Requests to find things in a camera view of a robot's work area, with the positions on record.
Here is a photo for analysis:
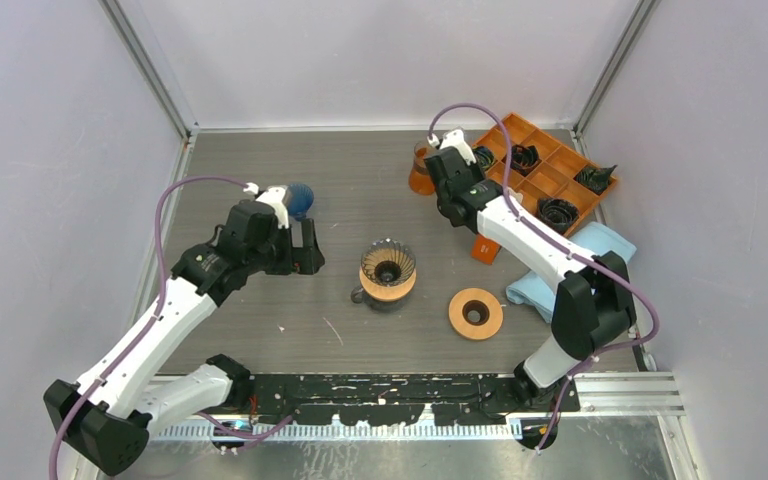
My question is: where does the wooden dripper ring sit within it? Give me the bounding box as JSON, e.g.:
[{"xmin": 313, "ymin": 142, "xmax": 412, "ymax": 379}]
[
  {"xmin": 448, "ymin": 288, "xmax": 505, "ymax": 342},
  {"xmin": 358, "ymin": 264, "xmax": 418, "ymax": 304}
]

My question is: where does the grey glass coffee server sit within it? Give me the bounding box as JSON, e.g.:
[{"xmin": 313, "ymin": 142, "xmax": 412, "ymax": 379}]
[{"xmin": 350, "ymin": 286, "xmax": 410, "ymax": 313}]

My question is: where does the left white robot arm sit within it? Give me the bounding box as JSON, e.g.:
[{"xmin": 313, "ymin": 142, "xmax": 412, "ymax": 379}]
[{"xmin": 43, "ymin": 200, "xmax": 325, "ymax": 479}]

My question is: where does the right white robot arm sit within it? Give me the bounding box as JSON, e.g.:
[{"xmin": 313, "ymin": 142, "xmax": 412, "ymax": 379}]
[{"xmin": 424, "ymin": 147, "xmax": 637, "ymax": 411}]

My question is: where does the blue glass dripper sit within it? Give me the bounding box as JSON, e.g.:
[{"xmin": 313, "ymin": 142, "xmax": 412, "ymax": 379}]
[{"xmin": 286, "ymin": 183, "xmax": 314, "ymax": 222}]

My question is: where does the orange coffee filter box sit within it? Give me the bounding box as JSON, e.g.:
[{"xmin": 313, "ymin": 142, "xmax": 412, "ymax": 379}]
[{"xmin": 471, "ymin": 234, "xmax": 501, "ymax": 265}]

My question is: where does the dark folded item back left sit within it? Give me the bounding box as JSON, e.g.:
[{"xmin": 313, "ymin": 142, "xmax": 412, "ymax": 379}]
[{"xmin": 473, "ymin": 145, "xmax": 495, "ymax": 172}]

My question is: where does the dark folded item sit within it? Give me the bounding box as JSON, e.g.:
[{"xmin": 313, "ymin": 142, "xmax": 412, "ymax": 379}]
[
  {"xmin": 537, "ymin": 197, "xmax": 579, "ymax": 235},
  {"xmin": 574, "ymin": 165, "xmax": 617, "ymax": 195},
  {"xmin": 507, "ymin": 144, "xmax": 540, "ymax": 176},
  {"xmin": 473, "ymin": 145, "xmax": 495, "ymax": 172}
]

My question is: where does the amber glass carafe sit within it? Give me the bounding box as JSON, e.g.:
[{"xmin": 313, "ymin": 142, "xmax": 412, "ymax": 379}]
[{"xmin": 408, "ymin": 140, "xmax": 435, "ymax": 196}]

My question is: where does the dark folded item back middle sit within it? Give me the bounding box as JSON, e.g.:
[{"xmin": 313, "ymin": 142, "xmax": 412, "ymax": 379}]
[{"xmin": 507, "ymin": 144, "xmax": 540, "ymax": 176}]

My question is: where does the orange compartment tray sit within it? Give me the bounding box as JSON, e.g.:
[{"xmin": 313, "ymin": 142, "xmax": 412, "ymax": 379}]
[{"xmin": 503, "ymin": 113, "xmax": 618, "ymax": 237}]

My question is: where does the dark folded item front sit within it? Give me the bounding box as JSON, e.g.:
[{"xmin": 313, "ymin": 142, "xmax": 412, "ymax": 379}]
[{"xmin": 537, "ymin": 197, "xmax": 579, "ymax": 235}]

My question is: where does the light blue cloth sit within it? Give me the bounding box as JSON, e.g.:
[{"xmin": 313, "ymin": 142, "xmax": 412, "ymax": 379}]
[{"xmin": 505, "ymin": 222, "xmax": 637, "ymax": 324}]

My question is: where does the dark folded item right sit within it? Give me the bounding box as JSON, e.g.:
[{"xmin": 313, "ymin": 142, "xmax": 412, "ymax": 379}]
[{"xmin": 574, "ymin": 165, "xmax": 617, "ymax": 195}]

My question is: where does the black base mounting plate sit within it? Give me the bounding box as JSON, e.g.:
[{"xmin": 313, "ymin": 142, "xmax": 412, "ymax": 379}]
[{"xmin": 187, "ymin": 373, "xmax": 581, "ymax": 429}]

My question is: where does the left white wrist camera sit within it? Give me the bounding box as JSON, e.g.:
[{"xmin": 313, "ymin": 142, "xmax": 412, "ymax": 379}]
[{"xmin": 243, "ymin": 182, "xmax": 292, "ymax": 229}]

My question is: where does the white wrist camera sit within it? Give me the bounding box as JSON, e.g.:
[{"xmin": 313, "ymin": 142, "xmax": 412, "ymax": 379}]
[
  {"xmin": 427, "ymin": 127, "xmax": 478, "ymax": 165},
  {"xmin": 243, "ymin": 182, "xmax": 292, "ymax": 229}
]

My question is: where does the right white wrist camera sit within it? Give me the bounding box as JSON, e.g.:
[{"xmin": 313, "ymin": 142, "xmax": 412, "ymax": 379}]
[{"xmin": 427, "ymin": 127, "xmax": 478, "ymax": 165}]

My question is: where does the white slotted cable duct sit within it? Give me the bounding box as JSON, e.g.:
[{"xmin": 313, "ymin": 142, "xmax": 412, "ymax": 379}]
[{"xmin": 155, "ymin": 418, "xmax": 523, "ymax": 443}]

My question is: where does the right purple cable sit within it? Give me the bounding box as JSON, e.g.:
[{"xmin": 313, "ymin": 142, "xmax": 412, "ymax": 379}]
[{"xmin": 427, "ymin": 102, "xmax": 661, "ymax": 458}]

